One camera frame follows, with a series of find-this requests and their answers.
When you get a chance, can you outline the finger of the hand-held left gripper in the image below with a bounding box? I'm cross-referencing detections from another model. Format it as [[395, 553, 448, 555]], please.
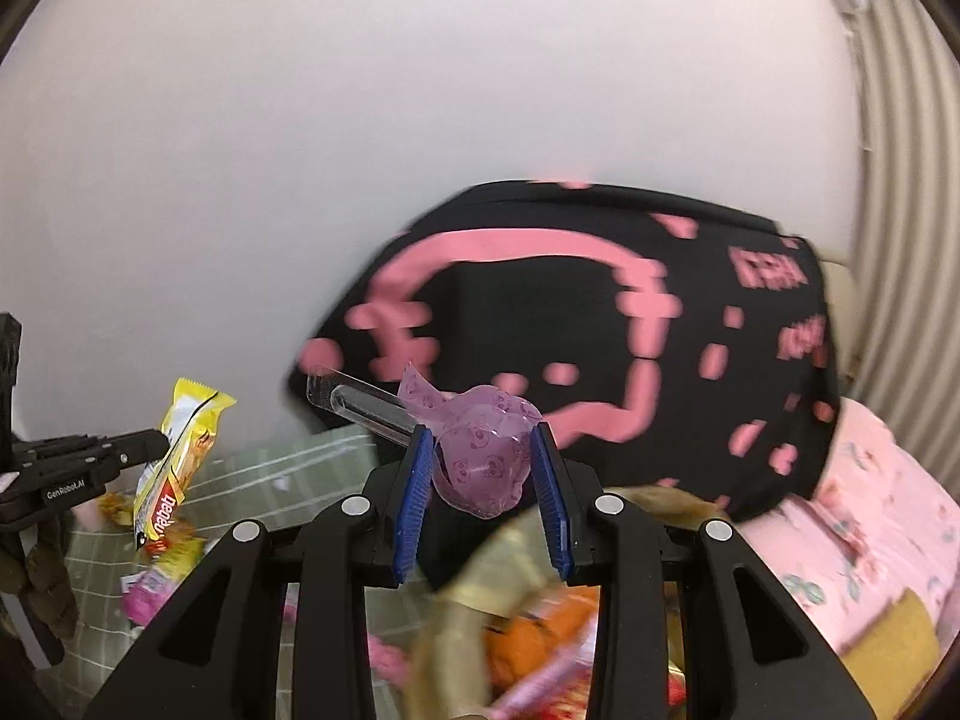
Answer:
[[13, 429, 169, 482]]

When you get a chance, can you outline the beige headboard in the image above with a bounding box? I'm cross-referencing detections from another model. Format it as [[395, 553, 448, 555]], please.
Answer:
[[817, 255, 863, 383]]

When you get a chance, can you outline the pink floral blanket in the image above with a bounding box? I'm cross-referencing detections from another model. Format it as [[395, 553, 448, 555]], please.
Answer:
[[739, 394, 960, 661]]

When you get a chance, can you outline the pink purple snack wrapper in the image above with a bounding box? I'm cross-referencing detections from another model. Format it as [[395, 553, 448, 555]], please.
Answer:
[[124, 562, 188, 627]]

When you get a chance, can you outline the purple translucent wrapper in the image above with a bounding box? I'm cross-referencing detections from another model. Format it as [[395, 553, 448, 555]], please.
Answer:
[[397, 361, 542, 520]]

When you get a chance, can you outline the green checked cloth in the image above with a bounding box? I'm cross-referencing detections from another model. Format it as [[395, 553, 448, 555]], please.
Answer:
[[45, 424, 421, 720]]

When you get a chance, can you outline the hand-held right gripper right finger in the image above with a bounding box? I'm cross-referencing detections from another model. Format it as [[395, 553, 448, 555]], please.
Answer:
[[531, 420, 878, 720]]

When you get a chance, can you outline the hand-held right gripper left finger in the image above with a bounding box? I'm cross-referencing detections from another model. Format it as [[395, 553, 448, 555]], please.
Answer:
[[82, 424, 436, 720]]

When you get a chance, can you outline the clear plastic tube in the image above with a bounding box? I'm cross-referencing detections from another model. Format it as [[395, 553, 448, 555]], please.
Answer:
[[307, 365, 421, 445]]

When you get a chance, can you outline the orange snack bag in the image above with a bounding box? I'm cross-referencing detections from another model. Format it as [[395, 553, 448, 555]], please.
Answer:
[[484, 585, 601, 691]]

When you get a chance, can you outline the black pink printed pillow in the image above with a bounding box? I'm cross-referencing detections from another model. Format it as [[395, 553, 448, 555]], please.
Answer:
[[289, 180, 841, 522]]

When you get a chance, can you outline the beige pleated curtain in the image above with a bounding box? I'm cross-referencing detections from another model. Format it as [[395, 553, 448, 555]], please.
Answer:
[[840, 0, 960, 466]]

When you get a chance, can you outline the yellow cushion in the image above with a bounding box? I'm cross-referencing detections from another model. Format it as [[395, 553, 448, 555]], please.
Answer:
[[836, 589, 942, 680]]

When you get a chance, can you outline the yellow snack wrapper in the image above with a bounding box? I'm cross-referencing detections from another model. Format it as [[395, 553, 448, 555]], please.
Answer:
[[133, 379, 238, 550]]

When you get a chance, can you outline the pink caterpillar toy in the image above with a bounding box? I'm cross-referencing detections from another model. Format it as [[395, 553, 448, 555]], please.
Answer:
[[367, 634, 421, 691]]

